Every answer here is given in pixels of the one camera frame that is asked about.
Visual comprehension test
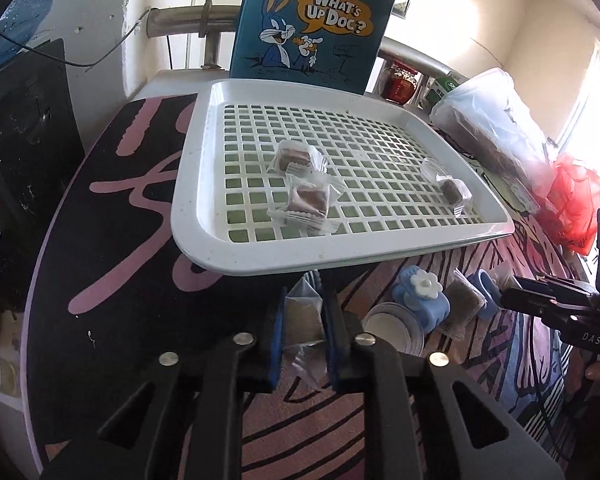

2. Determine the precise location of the blue cartoon rabbit tote bag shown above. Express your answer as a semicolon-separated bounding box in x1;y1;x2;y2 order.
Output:
228;0;406;96

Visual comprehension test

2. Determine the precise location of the small clear snack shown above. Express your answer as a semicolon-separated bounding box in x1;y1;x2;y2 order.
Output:
287;342;331;391

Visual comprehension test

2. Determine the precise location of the dark brown wrapped snack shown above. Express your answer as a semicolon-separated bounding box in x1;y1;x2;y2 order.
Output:
420;157;476;218

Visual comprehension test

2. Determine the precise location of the clear plastic bag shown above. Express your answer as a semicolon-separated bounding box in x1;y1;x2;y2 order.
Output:
430;67;556;206

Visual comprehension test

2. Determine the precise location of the blue hair clip white flower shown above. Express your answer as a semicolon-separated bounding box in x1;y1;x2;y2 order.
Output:
392;265;453;333

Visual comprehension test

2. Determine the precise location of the black water dispenser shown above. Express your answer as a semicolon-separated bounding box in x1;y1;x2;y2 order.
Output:
0;37;86;311

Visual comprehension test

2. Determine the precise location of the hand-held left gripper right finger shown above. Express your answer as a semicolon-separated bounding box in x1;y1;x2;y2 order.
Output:
320;282;566;480

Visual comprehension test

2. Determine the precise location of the metal pipe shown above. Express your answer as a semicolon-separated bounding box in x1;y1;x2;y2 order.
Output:
147;2;461;78

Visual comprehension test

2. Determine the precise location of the white round lid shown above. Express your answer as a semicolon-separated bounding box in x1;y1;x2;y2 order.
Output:
362;302;426;358

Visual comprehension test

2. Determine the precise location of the red jar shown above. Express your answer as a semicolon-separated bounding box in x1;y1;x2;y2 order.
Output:
382;59;423;106

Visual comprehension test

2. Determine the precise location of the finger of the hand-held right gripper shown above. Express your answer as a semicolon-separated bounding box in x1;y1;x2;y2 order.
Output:
500;287;583;317
512;274;597;297

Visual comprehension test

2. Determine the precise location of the grainy brown snack packet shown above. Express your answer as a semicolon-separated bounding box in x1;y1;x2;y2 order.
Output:
437;270;488;341

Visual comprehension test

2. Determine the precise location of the white slotted tray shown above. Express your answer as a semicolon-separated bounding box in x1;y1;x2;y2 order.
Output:
170;79;516;278

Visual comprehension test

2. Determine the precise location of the plain blue hair clip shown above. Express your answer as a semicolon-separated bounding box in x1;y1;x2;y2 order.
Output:
467;270;506;321

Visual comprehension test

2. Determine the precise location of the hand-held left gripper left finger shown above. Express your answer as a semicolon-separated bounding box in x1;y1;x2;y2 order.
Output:
40;287;288;480

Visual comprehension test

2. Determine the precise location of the window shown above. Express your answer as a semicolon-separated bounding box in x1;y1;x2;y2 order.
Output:
555;40;600;171

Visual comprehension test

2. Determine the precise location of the brown wrapped snack cube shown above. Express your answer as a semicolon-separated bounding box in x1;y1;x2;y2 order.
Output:
267;180;343;233
270;140;328;176

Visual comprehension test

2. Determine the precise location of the black cable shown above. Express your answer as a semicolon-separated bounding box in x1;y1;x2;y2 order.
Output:
0;7;153;68

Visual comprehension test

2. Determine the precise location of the red plastic bag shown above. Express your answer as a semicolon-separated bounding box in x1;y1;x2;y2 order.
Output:
537;152;600;256

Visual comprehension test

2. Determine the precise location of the green box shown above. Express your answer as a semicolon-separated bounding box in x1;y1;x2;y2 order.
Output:
425;72;468;111

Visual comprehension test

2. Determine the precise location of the pale green tray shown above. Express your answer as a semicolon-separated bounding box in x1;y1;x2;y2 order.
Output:
177;105;516;279

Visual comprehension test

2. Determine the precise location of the light brown snack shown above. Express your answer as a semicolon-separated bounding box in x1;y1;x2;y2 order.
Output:
285;275;326;348

